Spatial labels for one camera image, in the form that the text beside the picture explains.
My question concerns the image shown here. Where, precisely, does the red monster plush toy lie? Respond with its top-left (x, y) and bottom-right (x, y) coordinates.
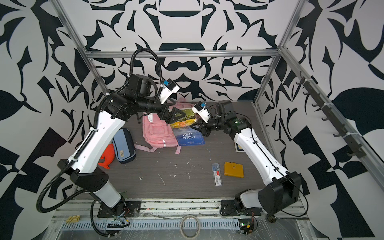
top-left (98, 144), bottom-right (115, 170)

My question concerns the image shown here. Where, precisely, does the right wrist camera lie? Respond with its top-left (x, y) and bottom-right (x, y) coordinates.
top-left (192, 101), bottom-right (211, 123)

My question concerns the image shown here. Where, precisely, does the yellow tape piece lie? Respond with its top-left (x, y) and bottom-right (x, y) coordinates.
top-left (66, 215), bottom-right (81, 224)

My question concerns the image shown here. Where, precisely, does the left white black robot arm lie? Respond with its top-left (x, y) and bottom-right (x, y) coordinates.
top-left (36, 48), bottom-right (185, 216)

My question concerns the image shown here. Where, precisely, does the blue animal farm book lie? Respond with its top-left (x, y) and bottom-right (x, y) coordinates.
top-left (170, 108), bottom-right (205, 147)

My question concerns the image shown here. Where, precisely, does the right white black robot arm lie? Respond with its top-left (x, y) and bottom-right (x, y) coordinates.
top-left (192, 101), bottom-right (302, 216)

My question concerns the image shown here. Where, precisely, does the dark blue notebook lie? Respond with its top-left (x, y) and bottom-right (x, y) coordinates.
top-left (235, 143), bottom-right (244, 153)

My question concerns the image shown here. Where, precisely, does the pink student backpack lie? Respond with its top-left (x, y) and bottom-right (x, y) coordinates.
top-left (135, 114), bottom-right (182, 155)

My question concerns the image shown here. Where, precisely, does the clear pen refill box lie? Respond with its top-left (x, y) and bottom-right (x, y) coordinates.
top-left (212, 163), bottom-right (222, 187)

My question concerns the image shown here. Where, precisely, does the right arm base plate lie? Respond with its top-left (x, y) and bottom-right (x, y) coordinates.
top-left (220, 200), bottom-right (263, 217)

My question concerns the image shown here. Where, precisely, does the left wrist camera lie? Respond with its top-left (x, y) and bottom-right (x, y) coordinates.
top-left (159, 79), bottom-right (180, 104)

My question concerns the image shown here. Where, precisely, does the roll of clear tape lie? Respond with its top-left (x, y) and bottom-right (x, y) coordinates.
top-left (180, 215), bottom-right (201, 240)

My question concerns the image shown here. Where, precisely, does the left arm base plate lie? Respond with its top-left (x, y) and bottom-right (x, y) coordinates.
top-left (97, 201), bottom-right (142, 218)

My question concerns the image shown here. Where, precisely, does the blue pencil case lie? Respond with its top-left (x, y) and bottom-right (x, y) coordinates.
top-left (112, 128), bottom-right (136, 164)

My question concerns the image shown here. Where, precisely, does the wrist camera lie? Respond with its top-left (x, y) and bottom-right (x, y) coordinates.
top-left (192, 101), bottom-right (211, 123)
top-left (159, 79), bottom-right (180, 104)

